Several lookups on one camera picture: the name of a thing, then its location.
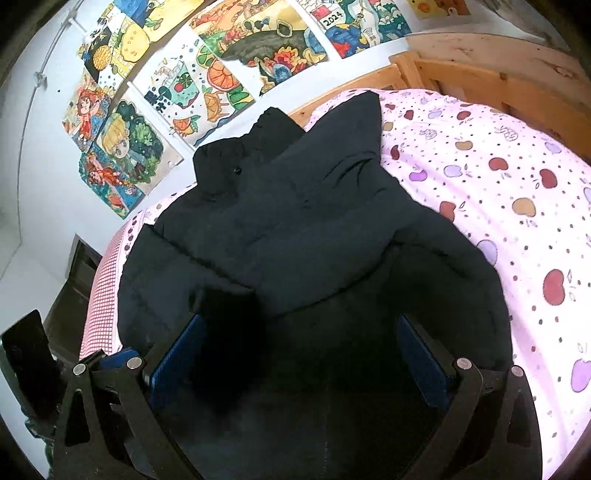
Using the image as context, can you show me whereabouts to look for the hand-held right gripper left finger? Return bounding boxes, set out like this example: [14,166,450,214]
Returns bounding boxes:
[51,313,209,480]

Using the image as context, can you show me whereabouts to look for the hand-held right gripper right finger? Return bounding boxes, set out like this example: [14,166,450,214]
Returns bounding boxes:
[396,314,544,480]

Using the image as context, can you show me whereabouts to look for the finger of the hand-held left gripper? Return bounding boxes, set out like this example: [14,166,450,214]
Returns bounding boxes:
[90,348,142,371]

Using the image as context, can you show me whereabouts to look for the black puffer jacket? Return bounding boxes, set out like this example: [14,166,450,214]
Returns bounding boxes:
[115,90,514,480]

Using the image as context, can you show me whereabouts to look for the pink checked mattress cover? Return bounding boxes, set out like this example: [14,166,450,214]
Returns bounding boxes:
[78,222,139,361]

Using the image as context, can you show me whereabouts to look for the dark wooden cabinet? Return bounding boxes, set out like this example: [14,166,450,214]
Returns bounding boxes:
[44,234,103,363]

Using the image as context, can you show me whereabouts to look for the pink apple print bed sheet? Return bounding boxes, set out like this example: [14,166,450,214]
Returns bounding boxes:
[105,88,591,480]

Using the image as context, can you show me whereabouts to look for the red figure underwater drawing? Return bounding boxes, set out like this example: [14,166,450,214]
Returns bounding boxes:
[78,151,145,220]

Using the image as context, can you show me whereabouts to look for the blond figure green tree drawing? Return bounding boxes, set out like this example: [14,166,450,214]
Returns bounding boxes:
[91,98,182,195]

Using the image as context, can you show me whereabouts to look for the red-haired figure drawing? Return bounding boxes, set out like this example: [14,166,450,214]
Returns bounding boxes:
[61,74,112,149]

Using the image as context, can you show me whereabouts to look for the pineapple and cheese drawing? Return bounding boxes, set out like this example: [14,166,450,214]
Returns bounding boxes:
[78,22,152,85]

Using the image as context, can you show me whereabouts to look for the black whale colourful drawing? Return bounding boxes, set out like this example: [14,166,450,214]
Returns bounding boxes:
[188,0,329,97]

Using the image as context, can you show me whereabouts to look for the blue dragon drawing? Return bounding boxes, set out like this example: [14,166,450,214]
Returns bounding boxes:
[295,0,413,60]

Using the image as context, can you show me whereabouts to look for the yellow and blue drawing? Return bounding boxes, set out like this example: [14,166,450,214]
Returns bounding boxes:
[113,0,205,43]

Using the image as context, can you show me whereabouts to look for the yellow bear drawing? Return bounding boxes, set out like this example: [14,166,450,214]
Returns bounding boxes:
[410,0,468,20]

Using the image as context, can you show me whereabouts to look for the wooden bed frame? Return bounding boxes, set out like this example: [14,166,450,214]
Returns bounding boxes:
[286,32,591,163]

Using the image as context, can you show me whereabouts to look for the white wall conduit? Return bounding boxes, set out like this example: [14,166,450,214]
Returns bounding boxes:
[16,0,88,250]

